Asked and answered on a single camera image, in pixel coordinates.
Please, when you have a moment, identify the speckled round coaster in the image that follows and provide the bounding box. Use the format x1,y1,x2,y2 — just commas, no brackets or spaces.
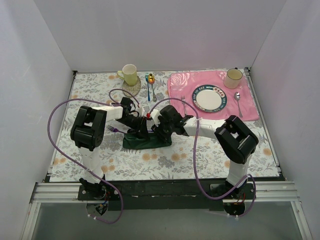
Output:
122,77,141,97

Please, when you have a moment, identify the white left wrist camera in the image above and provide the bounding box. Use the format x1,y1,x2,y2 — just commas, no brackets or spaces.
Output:
137,105,150,117

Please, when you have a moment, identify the cream enamel mug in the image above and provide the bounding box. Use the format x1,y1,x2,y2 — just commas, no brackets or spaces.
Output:
223,68,243,89

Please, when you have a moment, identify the silver fork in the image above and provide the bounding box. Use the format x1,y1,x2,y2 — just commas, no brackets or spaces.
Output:
181,95,188,116

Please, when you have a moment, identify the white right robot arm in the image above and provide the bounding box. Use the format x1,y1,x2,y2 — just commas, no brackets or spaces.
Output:
148,105,259,200

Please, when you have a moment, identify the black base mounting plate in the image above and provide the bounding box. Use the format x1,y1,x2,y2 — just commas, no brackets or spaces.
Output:
77,178,254,211

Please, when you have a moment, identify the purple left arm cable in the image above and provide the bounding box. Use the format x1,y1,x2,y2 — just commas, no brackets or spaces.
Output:
47,88,146,224

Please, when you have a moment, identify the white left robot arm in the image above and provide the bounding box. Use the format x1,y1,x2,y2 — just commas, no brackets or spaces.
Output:
70,97,151,200

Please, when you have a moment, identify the white plate blue rim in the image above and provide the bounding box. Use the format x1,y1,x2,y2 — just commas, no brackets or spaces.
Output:
191,84,228,113

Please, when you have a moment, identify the silver spoon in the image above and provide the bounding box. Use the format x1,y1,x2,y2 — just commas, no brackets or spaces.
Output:
233,92,243,118

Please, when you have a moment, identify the gold rainbow spoon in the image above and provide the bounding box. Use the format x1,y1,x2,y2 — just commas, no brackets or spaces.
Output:
148,73,157,102

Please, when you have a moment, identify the aluminium frame rail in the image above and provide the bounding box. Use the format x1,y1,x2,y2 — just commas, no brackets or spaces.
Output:
30,181,301,203

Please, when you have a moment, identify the blue handled spoon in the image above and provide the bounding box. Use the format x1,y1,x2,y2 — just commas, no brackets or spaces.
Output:
145,73,151,102

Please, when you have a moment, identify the dark green cloth napkin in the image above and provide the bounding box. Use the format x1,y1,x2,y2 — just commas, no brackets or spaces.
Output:
122,133,172,150

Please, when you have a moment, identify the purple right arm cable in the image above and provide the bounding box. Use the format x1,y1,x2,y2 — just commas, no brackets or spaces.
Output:
147,97,257,218

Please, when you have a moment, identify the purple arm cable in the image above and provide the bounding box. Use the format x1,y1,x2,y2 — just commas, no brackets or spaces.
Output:
147,97,257,218
47,88,146,224

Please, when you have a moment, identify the yellow-green mug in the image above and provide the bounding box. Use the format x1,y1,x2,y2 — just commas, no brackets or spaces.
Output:
117,64,138,86

